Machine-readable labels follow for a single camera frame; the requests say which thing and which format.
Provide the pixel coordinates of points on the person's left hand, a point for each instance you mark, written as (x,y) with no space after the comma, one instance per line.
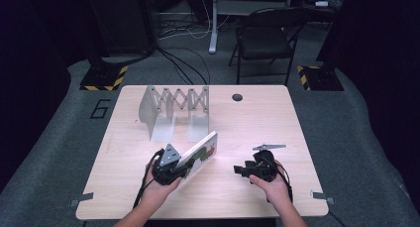
(157,192)

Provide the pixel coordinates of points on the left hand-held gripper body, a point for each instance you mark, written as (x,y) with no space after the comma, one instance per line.
(165,172)

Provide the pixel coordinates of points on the white desk frame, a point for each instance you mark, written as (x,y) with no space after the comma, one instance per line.
(213,22)

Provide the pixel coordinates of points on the small white box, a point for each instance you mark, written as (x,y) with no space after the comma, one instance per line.
(321,3)

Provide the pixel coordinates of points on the striped black stand base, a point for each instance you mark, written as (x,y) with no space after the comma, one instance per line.
(102,78)
(322,78)

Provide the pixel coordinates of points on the white caterpillar picture book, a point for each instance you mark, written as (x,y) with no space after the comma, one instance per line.
(204,151)

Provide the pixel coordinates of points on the black table grommet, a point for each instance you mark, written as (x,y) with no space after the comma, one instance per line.
(237,97)

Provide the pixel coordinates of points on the dark curtain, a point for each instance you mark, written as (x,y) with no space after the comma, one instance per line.
(383,71)
(26,88)

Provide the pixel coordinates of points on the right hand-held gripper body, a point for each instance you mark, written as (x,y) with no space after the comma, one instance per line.
(264,167)

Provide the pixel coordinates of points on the person's right hand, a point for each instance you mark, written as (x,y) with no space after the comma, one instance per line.
(277,189)

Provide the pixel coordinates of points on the grey metal expandable book rack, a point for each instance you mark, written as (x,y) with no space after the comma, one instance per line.
(165,128)

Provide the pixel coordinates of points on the grey table edge bracket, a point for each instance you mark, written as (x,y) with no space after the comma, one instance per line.
(322,196)
(82,198)

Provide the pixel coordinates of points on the black equipment cabinet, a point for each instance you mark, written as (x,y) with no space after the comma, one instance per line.
(122,19)

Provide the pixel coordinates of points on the black folding chair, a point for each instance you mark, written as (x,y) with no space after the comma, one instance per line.
(264,38)

